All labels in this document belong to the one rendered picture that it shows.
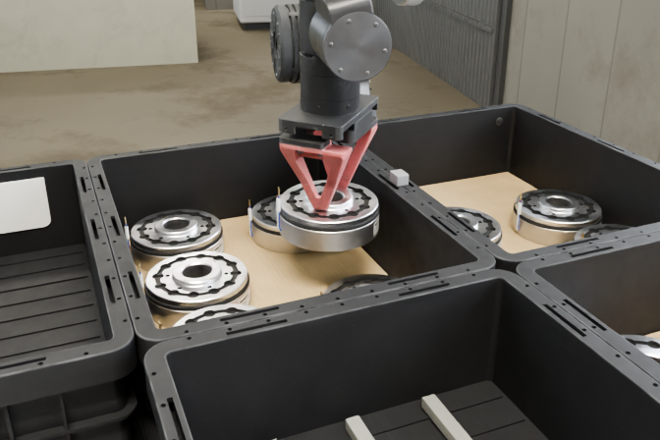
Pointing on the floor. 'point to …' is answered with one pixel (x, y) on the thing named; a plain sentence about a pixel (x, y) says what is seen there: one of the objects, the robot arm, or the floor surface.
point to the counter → (96, 11)
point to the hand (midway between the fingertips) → (330, 192)
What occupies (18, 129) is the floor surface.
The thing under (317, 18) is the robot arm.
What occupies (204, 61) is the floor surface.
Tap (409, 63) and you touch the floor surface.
